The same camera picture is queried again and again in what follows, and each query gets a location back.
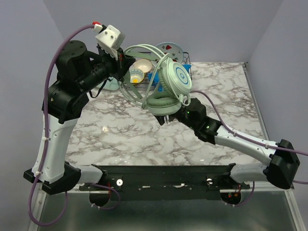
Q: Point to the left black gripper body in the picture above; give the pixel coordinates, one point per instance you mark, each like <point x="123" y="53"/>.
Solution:
<point x="107" y="67"/>

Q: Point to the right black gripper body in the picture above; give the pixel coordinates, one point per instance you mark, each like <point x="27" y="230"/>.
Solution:
<point x="180" y="114"/>

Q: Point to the mint green headphones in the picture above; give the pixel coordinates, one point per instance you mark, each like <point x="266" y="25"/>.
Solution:
<point x="173" y="77"/>

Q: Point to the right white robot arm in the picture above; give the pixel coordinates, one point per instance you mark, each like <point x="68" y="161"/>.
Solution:
<point x="277" y="162"/>

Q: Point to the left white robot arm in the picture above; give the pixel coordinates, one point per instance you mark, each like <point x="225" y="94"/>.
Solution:
<point x="79" y="71"/>

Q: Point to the mint green rectangular tray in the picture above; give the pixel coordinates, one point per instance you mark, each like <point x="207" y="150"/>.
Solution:
<point x="111" y="84"/>

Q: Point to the blue yellow patterned bowl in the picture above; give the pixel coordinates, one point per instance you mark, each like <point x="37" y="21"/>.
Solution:
<point x="136" y="76"/>

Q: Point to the cream bowl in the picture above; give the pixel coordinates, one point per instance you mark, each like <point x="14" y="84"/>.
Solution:
<point x="144" y="65"/>

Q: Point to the blue cloth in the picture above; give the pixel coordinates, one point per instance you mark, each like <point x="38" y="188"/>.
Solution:
<point x="156" y="78"/>

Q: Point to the strawberry pattern plate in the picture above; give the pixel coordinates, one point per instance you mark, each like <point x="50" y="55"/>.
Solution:
<point x="173" y="49"/>

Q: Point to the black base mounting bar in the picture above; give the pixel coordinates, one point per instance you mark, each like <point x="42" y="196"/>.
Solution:
<point x="170" y="182"/>

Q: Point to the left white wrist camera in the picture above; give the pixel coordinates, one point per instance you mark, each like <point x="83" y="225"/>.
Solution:
<point x="108" y="38"/>

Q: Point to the black wire dish rack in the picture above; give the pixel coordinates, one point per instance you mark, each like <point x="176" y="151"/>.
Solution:
<point x="151" y="57"/>

